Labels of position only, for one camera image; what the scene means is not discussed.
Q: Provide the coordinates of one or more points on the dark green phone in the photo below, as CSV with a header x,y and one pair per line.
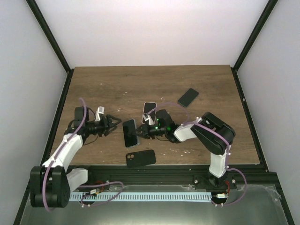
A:
x,y
188,97

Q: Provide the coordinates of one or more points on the left black frame post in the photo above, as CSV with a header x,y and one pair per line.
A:
x,y
48,33

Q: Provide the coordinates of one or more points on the black frame post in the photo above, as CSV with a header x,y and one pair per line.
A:
x,y
255,33
48,33

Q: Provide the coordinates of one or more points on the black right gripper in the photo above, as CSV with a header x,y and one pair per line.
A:
x,y
146,132

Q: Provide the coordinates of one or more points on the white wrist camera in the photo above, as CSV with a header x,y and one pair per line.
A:
x,y
148,118
99,113

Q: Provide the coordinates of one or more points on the black aluminium frame rail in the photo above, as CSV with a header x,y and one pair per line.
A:
x,y
173,174

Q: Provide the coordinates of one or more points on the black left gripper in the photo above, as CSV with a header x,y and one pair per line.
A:
x,y
107,127

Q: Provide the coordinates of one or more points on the blue smartphone black screen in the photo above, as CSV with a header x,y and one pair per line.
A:
x,y
148,110

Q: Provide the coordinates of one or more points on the right black frame post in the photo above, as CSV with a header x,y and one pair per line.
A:
x,y
255,33

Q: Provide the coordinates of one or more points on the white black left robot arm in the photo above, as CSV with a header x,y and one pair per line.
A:
x,y
51,184

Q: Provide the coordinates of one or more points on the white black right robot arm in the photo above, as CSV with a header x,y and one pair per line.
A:
x,y
212,132

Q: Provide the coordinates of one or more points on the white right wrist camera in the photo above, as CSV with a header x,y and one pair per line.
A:
x,y
148,118

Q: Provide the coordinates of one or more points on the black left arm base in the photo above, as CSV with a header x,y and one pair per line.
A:
x,y
98,179

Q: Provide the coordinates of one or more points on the light blue slotted cable duct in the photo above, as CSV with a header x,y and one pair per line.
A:
x,y
144,197

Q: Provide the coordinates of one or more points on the pale pink phone case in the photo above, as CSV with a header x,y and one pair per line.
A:
x,y
144,104

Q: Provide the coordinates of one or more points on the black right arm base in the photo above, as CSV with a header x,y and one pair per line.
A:
x,y
211,183

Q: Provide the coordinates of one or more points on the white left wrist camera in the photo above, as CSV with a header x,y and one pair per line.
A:
x,y
99,113

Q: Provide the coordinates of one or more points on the black phone case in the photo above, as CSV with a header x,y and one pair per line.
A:
x,y
140,158

